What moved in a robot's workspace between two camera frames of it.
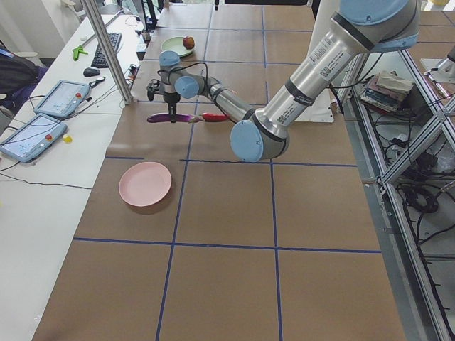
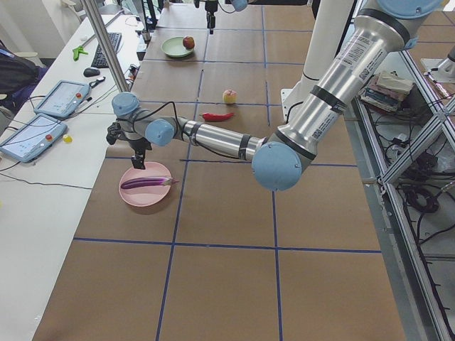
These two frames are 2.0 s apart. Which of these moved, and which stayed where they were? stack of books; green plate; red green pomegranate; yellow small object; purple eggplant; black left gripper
Moved: purple eggplant; black left gripper
Stayed: red green pomegranate; stack of books; green plate; yellow small object
